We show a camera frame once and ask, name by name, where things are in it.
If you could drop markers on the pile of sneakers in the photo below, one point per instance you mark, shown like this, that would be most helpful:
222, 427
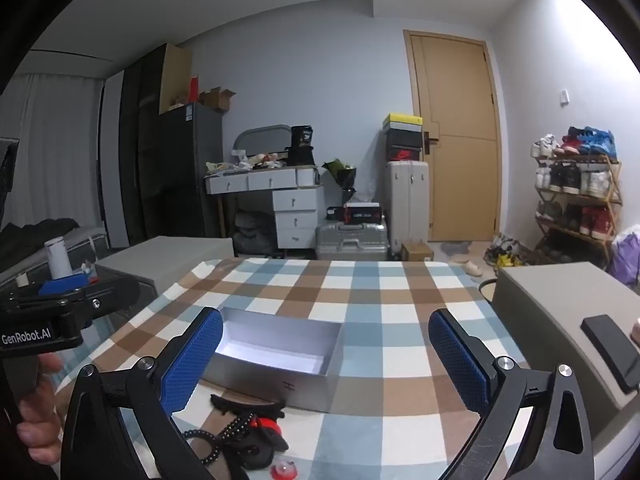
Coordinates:
502, 252

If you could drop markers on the dark grey fridge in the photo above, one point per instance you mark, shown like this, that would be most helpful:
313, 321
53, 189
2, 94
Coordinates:
190, 175

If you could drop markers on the wooden door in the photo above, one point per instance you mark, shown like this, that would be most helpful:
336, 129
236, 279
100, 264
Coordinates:
460, 110

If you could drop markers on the black and red shoe box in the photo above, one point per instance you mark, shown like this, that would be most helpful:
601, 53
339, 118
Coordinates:
405, 153

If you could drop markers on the dark wardrobe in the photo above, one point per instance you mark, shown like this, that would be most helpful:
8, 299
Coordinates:
142, 150

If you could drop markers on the desk clutter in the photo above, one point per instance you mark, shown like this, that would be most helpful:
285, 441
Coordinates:
250, 160

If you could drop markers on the wooden shoe rack with shoes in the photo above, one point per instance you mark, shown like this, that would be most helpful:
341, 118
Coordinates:
565, 175

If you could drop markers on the silver cardboard box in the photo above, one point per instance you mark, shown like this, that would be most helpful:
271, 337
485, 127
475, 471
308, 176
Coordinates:
280, 355

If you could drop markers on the white desk with drawers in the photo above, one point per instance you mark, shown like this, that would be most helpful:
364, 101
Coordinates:
295, 200

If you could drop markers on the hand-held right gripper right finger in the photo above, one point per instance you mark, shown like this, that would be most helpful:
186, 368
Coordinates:
457, 360

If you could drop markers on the bouquet in black wrap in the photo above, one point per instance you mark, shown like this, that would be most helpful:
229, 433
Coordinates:
342, 175

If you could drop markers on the purple plastic bag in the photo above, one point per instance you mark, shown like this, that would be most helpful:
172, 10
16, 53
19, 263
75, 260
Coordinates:
627, 260

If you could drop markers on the grey floor mat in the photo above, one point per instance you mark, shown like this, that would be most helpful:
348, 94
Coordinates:
456, 248

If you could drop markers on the tall cardboard box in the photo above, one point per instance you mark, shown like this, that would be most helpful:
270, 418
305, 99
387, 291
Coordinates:
175, 77

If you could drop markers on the black ruffled hair band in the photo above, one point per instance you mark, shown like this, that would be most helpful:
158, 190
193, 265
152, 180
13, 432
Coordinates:
245, 406

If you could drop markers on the white wall switch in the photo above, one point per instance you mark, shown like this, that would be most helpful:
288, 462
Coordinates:
564, 96

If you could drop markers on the person's left hand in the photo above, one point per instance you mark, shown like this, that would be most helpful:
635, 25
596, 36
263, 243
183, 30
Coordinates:
42, 425

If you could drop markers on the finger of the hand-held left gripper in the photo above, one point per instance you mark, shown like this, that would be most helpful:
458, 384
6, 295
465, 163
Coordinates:
60, 286
112, 294

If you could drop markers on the silver suitcase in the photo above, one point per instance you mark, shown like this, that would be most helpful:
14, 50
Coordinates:
350, 242

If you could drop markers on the beige slipper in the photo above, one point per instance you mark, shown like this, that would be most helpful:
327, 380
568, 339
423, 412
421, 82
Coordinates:
471, 267

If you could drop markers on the black gift box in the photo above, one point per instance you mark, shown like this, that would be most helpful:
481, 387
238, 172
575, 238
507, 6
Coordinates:
301, 147

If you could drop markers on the black box with red trim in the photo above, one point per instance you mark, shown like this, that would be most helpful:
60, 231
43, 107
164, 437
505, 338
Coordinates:
363, 214

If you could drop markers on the small cardboard box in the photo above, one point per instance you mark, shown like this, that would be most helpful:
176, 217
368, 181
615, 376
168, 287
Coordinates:
417, 252

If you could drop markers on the dark grey bag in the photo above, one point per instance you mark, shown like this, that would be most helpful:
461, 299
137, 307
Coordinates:
255, 235

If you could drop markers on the black and red hair clip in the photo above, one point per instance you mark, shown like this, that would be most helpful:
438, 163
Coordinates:
260, 447

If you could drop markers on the open cardboard box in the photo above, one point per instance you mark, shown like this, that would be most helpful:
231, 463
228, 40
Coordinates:
217, 100

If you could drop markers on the grey arched mirror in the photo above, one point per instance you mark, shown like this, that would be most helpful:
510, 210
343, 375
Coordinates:
262, 137

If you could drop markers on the white suitcase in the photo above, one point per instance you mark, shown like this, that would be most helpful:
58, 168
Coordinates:
407, 205

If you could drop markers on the grey upholstered block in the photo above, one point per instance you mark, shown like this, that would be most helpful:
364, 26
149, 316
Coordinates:
545, 320
170, 255

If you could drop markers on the small black box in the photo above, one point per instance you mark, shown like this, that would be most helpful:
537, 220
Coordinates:
334, 214

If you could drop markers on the red round badge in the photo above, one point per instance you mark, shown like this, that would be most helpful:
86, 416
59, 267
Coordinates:
283, 471

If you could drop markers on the checked blanket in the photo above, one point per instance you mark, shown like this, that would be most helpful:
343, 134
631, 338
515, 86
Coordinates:
390, 300

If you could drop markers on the white curtain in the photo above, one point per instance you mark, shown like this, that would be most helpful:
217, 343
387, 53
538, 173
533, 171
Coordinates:
50, 160

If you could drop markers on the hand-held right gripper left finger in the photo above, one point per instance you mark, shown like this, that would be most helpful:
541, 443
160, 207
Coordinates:
192, 360

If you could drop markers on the white tumbler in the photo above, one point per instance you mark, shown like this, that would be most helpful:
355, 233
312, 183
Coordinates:
57, 260

